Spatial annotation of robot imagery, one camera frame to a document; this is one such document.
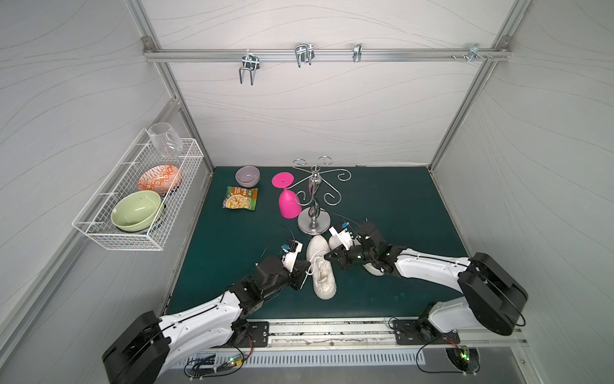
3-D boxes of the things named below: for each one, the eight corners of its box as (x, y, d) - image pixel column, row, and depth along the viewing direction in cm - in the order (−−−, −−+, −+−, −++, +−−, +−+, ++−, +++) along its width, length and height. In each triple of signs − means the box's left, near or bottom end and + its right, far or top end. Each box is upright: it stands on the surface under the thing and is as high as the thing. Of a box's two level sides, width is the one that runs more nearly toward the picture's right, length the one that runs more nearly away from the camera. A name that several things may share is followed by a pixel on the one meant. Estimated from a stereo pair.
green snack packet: (223, 210, 105) (221, 206, 103) (229, 191, 113) (227, 186, 110) (256, 210, 105) (254, 206, 103) (260, 191, 113) (258, 186, 110)
